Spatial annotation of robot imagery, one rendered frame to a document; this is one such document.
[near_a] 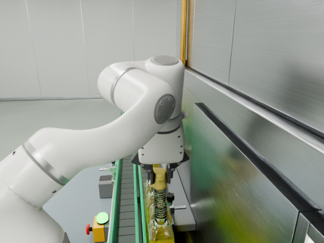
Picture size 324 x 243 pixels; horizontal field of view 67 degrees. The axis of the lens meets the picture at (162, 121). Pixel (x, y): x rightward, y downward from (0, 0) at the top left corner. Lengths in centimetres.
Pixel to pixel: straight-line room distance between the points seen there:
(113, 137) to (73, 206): 97
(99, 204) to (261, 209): 96
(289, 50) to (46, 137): 34
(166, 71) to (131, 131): 13
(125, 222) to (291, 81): 74
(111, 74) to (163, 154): 22
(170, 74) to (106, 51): 595
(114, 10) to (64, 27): 121
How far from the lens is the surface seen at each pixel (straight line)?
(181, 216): 96
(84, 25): 641
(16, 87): 702
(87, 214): 121
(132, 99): 35
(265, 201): 38
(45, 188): 37
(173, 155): 53
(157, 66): 42
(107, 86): 40
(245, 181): 43
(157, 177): 59
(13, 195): 36
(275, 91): 39
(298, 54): 35
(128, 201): 103
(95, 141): 33
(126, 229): 92
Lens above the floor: 150
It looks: 19 degrees down
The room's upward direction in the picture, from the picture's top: straight up
